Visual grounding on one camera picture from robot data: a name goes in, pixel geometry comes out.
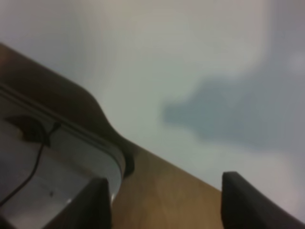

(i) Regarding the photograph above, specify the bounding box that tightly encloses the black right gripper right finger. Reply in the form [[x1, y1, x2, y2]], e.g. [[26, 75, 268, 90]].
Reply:
[[221, 172, 305, 229]]

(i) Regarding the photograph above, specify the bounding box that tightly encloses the black left camera cable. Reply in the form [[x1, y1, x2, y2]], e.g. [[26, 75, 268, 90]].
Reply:
[[0, 121, 61, 206]]

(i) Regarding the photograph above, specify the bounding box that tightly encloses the grey base unit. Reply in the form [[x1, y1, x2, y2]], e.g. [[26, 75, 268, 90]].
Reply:
[[0, 86, 126, 229]]

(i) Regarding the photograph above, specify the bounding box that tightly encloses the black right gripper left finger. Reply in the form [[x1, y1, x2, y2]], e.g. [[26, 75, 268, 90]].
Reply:
[[45, 178, 112, 229]]

